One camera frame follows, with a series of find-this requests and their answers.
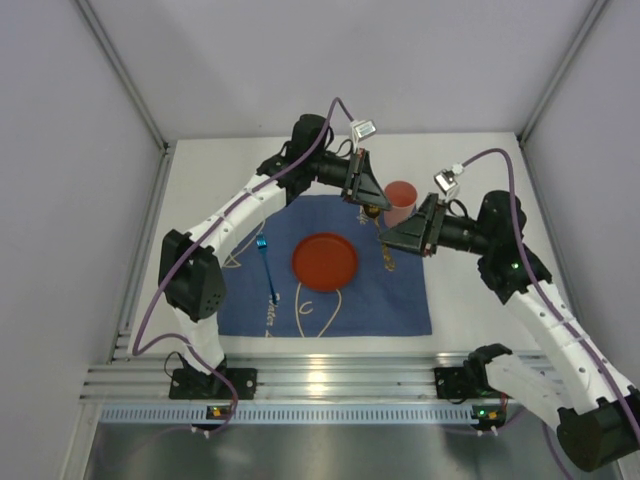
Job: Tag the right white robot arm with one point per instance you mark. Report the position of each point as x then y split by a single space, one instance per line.
595 410

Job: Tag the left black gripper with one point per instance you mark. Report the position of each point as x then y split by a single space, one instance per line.
355 175

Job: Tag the blue cloth placemat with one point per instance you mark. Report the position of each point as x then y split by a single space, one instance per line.
375 303

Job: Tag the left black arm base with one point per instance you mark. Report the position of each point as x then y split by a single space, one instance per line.
187 383

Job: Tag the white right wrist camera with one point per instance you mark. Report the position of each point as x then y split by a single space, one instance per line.
447 181

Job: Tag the gold metal spoon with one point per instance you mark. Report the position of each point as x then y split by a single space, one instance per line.
374 213

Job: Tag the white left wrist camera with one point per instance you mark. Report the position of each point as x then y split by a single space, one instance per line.
362 129

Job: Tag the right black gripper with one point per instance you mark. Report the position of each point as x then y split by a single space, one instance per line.
432 226

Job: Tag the aluminium frame rail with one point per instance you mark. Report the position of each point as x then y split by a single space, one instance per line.
298 378

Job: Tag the orange plastic plate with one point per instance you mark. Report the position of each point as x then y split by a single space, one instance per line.
324 262

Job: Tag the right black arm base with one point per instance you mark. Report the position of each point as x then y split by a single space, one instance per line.
454 384

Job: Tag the pink plastic cup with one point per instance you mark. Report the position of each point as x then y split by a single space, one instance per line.
402 196

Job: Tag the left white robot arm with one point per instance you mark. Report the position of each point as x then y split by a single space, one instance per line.
190 275

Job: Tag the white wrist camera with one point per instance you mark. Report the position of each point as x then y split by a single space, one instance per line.
447 181
362 129

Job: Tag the perforated grey cable duct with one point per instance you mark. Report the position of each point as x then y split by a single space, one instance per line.
303 414

